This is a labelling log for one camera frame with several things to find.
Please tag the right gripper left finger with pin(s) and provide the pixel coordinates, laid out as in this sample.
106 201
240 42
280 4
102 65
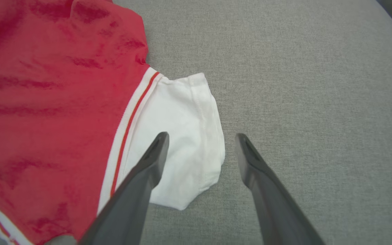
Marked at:
131 204

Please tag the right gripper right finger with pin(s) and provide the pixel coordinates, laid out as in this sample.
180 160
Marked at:
274 211

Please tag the grey fabric sofa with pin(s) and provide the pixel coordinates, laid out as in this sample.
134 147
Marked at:
318 102

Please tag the red white basketball jersey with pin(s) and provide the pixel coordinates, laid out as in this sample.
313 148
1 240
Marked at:
53 102

